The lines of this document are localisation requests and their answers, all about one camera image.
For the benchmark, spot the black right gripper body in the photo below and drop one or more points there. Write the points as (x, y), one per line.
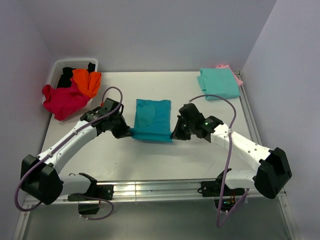
(184, 130)

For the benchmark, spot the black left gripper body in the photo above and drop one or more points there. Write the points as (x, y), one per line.
(118, 126)

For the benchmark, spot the teal t shirt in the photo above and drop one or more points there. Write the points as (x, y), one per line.
(152, 121)

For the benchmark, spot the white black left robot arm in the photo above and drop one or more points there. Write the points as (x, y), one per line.
(40, 175)

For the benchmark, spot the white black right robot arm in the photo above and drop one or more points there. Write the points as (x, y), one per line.
(270, 169)

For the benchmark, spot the orange t shirt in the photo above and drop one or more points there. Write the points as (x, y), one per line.
(87, 82)

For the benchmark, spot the folded mint t shirt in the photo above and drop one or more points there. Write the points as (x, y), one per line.
(218, 81)

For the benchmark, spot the magenta t shirt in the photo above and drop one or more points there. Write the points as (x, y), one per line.
(64, 101)

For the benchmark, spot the folded pink t shirt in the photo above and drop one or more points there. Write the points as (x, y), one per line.
(235, 75)

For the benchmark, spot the black t shirt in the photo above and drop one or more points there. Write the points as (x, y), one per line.
(67, 74)

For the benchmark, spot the white plastic laundry basket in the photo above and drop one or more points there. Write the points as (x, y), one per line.
(57, 70)

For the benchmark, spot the aluminium table edge rail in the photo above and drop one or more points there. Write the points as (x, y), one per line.
(155, 190)

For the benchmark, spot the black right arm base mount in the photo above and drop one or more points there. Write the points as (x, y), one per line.
(210, 190)

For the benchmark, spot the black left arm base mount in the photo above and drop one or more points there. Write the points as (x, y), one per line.
(101, 192)

